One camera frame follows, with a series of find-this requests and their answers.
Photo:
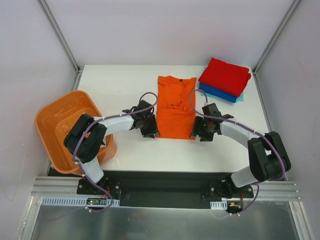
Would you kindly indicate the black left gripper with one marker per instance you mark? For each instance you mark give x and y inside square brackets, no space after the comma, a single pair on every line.
[150,125]

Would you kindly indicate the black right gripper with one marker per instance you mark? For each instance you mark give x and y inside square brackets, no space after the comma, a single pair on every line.
[199,129]

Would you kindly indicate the orange t shirt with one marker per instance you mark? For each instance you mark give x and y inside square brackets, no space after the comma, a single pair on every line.
[174,113]

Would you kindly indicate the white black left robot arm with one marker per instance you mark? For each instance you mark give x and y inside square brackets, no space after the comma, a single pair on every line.
[88,135]

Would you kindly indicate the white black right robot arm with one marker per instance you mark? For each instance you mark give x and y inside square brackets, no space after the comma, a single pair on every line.
[267,155]

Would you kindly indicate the folded blue t shirt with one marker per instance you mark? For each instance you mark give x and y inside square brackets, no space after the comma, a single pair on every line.
[217,93]

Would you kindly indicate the folded teal t shirt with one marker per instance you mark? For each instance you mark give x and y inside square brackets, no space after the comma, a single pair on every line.
[240,98]

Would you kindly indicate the folded red t shirt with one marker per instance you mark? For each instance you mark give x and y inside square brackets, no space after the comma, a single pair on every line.
[226,77]

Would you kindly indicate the orange plastic laundry basket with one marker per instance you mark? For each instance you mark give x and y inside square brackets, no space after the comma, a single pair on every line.
[53,123]

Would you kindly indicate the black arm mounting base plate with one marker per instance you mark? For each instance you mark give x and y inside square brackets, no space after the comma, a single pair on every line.
[152,189]

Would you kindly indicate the right white slotted cable duct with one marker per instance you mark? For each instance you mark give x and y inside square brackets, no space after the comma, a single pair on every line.
[219,205]

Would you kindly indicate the white slotted cable duct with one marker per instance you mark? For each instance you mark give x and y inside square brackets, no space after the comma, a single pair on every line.
[67,201]
[219,205]

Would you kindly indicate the aluminium extrusion rail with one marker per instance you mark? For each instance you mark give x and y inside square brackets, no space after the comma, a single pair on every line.
[58,186]

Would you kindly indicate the left white slotted cable duct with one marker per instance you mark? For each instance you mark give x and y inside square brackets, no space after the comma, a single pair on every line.
[67,201]

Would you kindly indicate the right aluminium frame post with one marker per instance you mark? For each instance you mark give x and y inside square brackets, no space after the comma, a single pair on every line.
[277,33]

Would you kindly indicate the aluminium frame post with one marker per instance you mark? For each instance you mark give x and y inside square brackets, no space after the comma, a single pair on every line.
[59,34]
[277,33]

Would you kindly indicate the left aluminium frame post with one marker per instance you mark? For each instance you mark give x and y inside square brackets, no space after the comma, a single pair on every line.
[59,34]

